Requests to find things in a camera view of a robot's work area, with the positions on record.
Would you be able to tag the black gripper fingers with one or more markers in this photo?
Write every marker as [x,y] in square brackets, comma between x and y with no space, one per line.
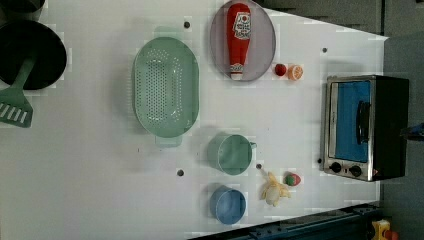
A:
[414,133]

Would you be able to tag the black silver toaster oven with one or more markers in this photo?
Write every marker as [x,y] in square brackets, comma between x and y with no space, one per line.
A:
[364,116]

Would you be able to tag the yellow red clamp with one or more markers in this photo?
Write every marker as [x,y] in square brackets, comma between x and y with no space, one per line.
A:
[383,231]

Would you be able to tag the toy strawberry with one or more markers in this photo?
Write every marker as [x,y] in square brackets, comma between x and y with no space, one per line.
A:
[292,179]

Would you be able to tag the toy orange half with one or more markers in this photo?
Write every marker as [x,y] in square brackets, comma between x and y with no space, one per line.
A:
[295,72]

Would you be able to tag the red toy tomato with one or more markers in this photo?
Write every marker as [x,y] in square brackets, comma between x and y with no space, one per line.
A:
[280,69]

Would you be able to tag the peeled toy banana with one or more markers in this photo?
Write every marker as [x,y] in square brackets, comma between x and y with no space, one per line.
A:
[274,191]

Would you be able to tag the grey round plate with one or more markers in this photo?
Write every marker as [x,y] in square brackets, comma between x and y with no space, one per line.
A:
[262,47]

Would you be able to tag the green cup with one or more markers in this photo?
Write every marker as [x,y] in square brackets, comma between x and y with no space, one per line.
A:
[230,154]

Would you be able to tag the blue cup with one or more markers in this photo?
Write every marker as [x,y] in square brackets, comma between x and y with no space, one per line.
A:
[227,205]

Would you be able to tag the red ketchup bottle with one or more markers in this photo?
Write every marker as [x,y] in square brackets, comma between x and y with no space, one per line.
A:
[238,35]

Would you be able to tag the green oval colander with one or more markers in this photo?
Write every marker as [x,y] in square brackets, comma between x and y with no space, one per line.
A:
[165,76]

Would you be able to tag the green slotted spatula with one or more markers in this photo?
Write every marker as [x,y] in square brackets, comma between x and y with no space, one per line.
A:
[14,106]

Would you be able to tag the large black pot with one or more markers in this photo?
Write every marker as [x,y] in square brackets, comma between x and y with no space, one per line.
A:
[17,40]

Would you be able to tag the small black pot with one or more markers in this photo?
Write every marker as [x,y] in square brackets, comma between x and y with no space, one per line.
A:
[22,6]

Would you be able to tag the dark blue frame rail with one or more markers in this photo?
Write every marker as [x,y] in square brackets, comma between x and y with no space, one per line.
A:
[350,223]

